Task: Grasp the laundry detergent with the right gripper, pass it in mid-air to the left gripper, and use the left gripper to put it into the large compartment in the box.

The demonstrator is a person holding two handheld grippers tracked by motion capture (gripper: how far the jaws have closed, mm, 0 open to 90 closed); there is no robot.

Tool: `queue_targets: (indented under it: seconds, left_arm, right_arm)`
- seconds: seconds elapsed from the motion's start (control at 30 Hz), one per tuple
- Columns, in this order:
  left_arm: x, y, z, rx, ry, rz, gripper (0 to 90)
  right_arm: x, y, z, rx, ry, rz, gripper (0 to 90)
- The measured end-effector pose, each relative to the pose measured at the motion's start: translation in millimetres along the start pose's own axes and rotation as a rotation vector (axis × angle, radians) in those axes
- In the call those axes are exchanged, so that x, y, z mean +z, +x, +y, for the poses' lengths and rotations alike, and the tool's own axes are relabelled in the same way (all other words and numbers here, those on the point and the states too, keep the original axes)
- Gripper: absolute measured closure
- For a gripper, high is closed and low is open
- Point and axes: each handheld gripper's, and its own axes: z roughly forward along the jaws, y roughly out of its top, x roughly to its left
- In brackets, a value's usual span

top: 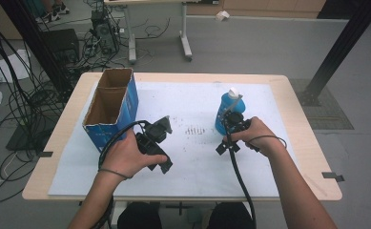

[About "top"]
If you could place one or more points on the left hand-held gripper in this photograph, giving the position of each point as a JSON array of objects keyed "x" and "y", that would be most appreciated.
[{"x": 153, "y": 133}]

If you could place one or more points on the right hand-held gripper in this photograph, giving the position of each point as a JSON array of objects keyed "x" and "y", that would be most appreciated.
[{"x": 235, "y": 122}]

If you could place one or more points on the blue bottle with white cap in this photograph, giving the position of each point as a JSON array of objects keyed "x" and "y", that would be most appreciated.
[{"x": 227, "y": 101}]

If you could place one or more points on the blue cardboard box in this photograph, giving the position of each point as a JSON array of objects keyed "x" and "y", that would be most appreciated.
[{"x": 127, "y": 108}]

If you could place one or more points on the person's right hand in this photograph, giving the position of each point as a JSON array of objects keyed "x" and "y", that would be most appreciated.
[{"x": 259, "y": 135}]

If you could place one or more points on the person's left hand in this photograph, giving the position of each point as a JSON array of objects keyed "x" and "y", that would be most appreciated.
[{"x": 126, "y": 156}]

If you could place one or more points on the black wrist band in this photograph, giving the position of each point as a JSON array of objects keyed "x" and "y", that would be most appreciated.
[
  {"x": 269, "y": 136},
  {"x": 114, "y": 172}
]

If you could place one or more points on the white table mat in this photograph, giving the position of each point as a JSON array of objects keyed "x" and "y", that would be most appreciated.
[{"x": 189, "y": 165}]

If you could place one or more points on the person's black trousers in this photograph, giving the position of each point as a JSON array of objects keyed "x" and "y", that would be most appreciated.
[{"x": 140, "y": 216}]

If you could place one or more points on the dark floor mat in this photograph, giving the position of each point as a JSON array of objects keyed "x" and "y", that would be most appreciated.
[{"x": 327, "y": 111}]

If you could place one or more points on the white desk with metal legs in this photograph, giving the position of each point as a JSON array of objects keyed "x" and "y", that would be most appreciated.
[{"x": 185, "y": 38}]

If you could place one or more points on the crumpled white paper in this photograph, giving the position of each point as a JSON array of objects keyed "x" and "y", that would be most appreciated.
[{"x": 222, "y": 15}]

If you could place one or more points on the black tape strip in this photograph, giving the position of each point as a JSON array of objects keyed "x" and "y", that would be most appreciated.
[
  {"x": 45, "y": 154},
  {"x": 332, "y": 176}
]

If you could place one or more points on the computer tower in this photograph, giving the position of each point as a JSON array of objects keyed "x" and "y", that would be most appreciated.
[{"x": 105, "y": 33}]

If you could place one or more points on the wooden cabinet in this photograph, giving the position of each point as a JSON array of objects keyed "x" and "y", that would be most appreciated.
[{"x": 269, "y": 8}]

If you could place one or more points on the black metal stand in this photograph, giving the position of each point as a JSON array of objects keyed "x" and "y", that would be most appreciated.
[
  {"x": 342, "y": 47},
  {"x": 37, "y": 41}
]

